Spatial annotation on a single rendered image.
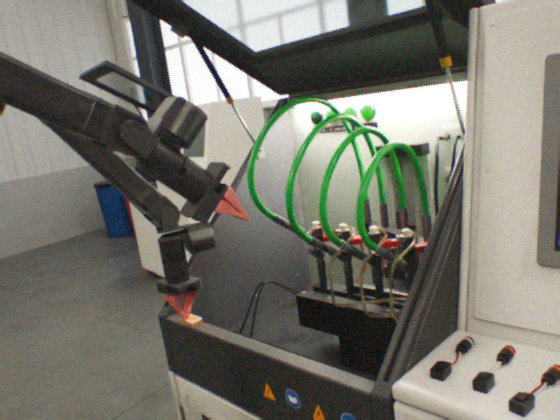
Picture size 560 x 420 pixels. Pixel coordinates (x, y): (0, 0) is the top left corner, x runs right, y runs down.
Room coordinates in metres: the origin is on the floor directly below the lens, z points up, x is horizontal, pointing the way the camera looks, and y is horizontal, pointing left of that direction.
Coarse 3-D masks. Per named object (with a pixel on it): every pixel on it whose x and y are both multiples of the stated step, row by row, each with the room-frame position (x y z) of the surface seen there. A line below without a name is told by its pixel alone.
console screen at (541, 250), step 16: (544, 64) 0.82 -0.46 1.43; (544, 80) 0.81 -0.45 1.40; (544, 96) 0.81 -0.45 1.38; (544, 112) 0.80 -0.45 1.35; (544, 128) 0.80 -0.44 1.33; (544, 144) 0.79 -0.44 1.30; (544, 160) 0.79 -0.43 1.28; (544, 176) 0.78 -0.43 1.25; (544, 192) 0.78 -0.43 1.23; (544, 208) 0.77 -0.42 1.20; (544, 224) 0.77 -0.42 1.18; (544, 240) 0.76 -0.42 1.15; (544, 256) 0.76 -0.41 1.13
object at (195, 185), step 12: (192, 168) 0.77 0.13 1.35; (216, 168) 0.80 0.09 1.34; (228, 168) 0.79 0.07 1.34; (180, 180) 0.76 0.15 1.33; (192, 180) 0.77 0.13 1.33; (204, 180) 0.78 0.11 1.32; (216, 180) 0.78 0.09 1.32; (180, 192) 0.77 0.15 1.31; (192, 192) 0.77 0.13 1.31; (204, 192) 0.77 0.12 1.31; (192, 204) 0.79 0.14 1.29; (192, 216) 0.76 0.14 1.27
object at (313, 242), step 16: (320, 128) 1.03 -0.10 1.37; (304, 144) 1.00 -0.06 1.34; (368, 144) 1.15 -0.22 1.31; (288, 176) 0.97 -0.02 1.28; (288, 192) 0.96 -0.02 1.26; (384, 192) 1.17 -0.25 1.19; (288, 208) 0.96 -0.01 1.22; (384, 208) 1.17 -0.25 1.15; (384, 224) 1.17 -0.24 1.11; (304, 240) 0.98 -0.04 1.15
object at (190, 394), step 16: (176, 384) 1.18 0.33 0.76; (192, 384) 1.13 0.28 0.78; (192, 400) 1.13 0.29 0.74; (208, 400) 1.08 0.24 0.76; (224, 400) 1.04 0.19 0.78; (192, 416) 1.15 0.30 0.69; (208, 416) 1.09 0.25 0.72; (224, 416) 1.04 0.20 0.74; (240, 416) 0.99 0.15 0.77; (256, 416) 0.96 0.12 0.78
